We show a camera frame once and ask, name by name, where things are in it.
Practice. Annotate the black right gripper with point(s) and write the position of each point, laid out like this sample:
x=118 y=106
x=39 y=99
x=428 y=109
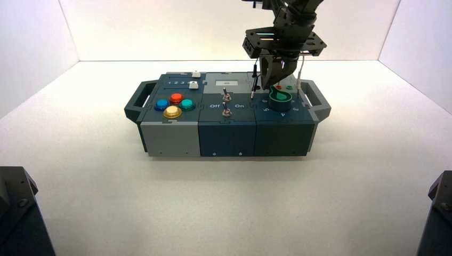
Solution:
x=282 y=42

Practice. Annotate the green rotary knob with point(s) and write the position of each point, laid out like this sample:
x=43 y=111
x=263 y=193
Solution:
x=280 y=104

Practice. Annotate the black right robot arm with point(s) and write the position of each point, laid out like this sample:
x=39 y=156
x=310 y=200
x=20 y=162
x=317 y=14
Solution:
x=300 y=7

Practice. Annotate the small LCD display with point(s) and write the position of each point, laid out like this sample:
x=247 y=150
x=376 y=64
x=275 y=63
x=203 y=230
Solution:
x=227 y=83

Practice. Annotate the white slider cap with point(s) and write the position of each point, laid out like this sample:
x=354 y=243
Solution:
x=193 y=85
x=196 y=74

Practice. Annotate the grey-blue modular task box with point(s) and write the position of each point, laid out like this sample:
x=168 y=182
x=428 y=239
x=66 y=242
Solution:
x=226 y=137

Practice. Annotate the green push button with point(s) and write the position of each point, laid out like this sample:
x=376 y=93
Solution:
x=187 y=103

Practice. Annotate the red push button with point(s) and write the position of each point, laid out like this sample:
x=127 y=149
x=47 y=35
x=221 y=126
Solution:
x=177 y=98

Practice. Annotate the yellow push button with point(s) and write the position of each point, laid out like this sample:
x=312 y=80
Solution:
x=172 y=112

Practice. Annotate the blue push button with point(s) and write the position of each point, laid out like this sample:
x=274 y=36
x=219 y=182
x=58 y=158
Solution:
x=162 y=104

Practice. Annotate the metal toggle switch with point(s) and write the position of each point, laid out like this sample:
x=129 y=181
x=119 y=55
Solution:
x=227 y=97
x=226 y=112

